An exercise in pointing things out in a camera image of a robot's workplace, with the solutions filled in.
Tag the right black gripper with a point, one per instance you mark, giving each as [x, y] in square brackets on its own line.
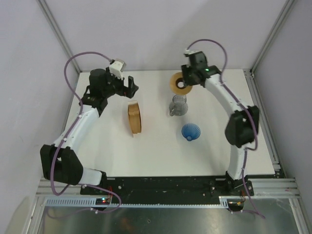
[186, 69]

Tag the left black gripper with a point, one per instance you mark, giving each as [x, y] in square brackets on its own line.
[128, 92]

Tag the wooden dripper ring holder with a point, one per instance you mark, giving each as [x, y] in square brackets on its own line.
[178, 86]

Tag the blue glass dripper cone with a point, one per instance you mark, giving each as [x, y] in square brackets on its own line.
[190, 131]

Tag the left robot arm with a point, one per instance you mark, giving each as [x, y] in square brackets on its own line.
[59, 160]

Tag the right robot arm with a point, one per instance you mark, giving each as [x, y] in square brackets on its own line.
[242, 128]

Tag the glass coffee carafe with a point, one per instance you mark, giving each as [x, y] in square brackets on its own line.
[178, 105]

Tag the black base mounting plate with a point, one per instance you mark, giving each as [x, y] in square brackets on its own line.
[220, 185]

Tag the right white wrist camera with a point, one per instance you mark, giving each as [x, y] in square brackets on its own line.
[188, 52]

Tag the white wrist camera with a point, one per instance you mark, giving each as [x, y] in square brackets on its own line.
[116, 68]
[188, 52]

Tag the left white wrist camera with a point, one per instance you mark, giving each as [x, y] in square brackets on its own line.
[116, 68]

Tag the right aluminium corner post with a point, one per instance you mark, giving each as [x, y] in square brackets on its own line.
[273, 33]

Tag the aluminium corner post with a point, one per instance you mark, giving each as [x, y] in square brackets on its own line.
[47, 12]
[273, 33]

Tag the left aluminium corner post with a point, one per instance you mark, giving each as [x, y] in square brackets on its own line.
[47, 12]

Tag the grey slotted cable duct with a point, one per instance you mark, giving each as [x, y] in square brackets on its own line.
[99, 203]

